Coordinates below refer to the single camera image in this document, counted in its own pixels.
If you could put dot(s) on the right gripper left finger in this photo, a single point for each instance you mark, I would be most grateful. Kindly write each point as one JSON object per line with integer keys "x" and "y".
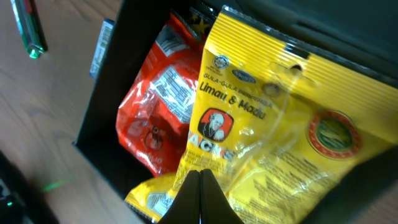
{"x": 185, "y": 208}

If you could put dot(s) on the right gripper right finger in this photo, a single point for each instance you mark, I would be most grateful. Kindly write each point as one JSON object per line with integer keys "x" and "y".
{"x": 214, "y": 207}

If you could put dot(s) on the red snack bag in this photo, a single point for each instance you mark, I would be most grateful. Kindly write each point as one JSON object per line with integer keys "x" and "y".
{"x": 153, "y": 119}

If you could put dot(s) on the yellow snack bag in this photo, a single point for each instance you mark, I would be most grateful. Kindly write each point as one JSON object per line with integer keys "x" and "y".
{"x": 279, "y": 123}

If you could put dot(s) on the small blue gum pack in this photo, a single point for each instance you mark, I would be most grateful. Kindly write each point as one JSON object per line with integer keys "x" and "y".
{"x": 102, "y": 43}

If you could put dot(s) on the black box container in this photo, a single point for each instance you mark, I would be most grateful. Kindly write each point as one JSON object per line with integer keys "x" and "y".
{"x": 137, "y": 24}

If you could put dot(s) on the green bar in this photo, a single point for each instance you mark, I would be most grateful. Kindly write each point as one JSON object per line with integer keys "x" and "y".
{"x": 29, "y": 26}

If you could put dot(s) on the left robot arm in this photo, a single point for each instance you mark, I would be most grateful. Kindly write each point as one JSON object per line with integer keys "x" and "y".
{"x": 21, "y": 203}

